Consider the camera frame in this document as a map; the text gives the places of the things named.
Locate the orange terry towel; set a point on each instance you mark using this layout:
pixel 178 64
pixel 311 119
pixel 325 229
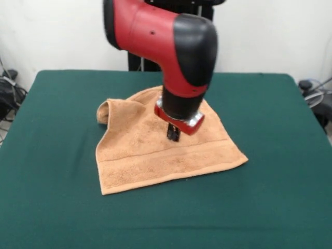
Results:
pixel 135 155

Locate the dark green table cloth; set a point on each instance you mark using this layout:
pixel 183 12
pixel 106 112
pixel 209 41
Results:
pixel 52 181

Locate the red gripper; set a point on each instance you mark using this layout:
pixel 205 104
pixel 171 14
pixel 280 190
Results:
pixel 186 127

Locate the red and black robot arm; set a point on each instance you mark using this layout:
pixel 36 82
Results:
pixel 160 46

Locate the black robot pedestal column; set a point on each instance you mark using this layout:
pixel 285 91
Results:
pixel 205 9

